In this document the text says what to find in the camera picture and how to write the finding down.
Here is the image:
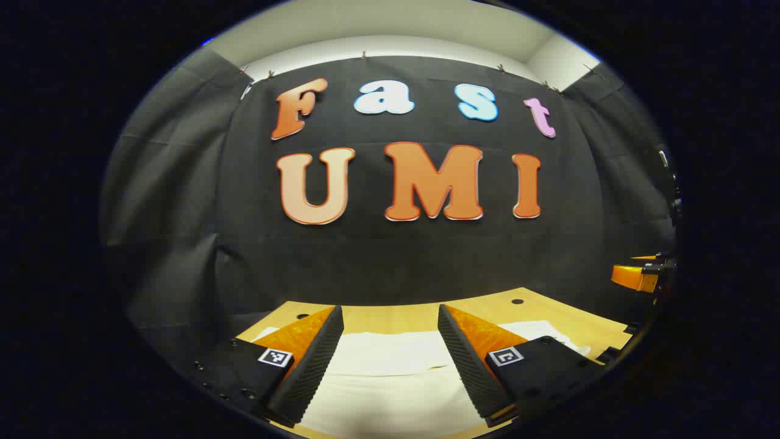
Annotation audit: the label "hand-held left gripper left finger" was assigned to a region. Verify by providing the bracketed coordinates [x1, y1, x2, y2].
[186, 305, 346, 428]

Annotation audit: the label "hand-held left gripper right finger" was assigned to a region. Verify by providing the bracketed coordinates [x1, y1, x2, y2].
[436, 304, 612, 428]

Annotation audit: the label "black backdrop cloth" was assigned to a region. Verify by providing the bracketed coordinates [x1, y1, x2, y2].
[101, 46, 678, 366]

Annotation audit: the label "white jeans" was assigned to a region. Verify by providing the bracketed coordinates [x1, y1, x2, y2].
[251, 320, 592, 439]

